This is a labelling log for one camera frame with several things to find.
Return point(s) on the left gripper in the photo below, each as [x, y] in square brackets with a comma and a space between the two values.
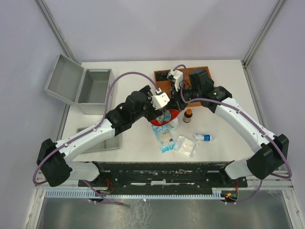
[153, 113]

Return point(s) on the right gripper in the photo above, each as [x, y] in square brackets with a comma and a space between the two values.
[175, 101]

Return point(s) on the red first aid pouch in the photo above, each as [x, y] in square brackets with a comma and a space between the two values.
[174, 113]

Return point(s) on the white gauze packet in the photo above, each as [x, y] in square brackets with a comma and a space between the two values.
[185, 147]

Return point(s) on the colourful bandage packet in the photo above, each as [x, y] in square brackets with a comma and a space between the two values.
[166, 117]

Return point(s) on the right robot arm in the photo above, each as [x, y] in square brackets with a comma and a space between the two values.
[270, 150]

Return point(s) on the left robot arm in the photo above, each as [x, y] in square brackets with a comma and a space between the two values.
[56, 159]

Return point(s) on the brown bottle orange cap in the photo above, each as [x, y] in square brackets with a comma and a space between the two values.
[187, 115]

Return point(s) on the wooden compartment tray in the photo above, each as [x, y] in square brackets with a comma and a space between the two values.
[164, 83]

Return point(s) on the small white bottle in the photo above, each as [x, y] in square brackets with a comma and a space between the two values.
[173, 125]

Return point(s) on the blue cotton swab packet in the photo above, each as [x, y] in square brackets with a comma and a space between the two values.
[164, 137]

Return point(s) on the rolled tie green pattern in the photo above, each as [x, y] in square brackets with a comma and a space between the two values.
[161, 76]

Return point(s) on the lying white blue bottle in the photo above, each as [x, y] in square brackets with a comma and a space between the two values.
[203, 137]

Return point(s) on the grey plastic insert tray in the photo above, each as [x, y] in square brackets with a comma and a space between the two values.
[113, 143]

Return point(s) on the grey open metal box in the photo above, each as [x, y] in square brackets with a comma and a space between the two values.
[87, 88]

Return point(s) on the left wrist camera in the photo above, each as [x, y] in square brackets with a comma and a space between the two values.
[160, 101]

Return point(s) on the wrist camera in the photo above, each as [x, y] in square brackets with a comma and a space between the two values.
[175, 77]
[160, 101]

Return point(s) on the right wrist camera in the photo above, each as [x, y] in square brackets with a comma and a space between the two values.
[175, 77]

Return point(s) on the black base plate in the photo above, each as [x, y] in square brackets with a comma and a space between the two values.
[164, 178]

